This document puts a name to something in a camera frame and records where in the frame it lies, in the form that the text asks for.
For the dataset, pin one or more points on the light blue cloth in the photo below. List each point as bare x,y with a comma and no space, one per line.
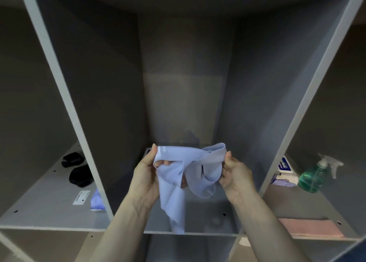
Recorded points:
171,181

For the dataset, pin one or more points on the green spray bottle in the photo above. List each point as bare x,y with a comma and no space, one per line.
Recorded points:
311,180

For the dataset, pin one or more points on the person's right hand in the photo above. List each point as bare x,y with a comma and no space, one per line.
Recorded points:
238,181

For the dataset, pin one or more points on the crumpled clear plastic bag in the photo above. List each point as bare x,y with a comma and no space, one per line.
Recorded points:
244,241

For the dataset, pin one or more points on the person's left hand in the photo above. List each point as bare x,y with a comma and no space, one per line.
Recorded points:
145,184

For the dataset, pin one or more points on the person's right forearm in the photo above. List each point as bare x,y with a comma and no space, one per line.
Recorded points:
268,230

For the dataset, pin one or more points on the person's left forearm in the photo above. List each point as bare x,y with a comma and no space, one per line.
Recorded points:
120,233

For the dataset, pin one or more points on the grey cubby shelf unit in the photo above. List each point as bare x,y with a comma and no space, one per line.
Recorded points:
100,70

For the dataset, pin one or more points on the white paper label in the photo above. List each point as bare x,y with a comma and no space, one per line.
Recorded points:
81,197

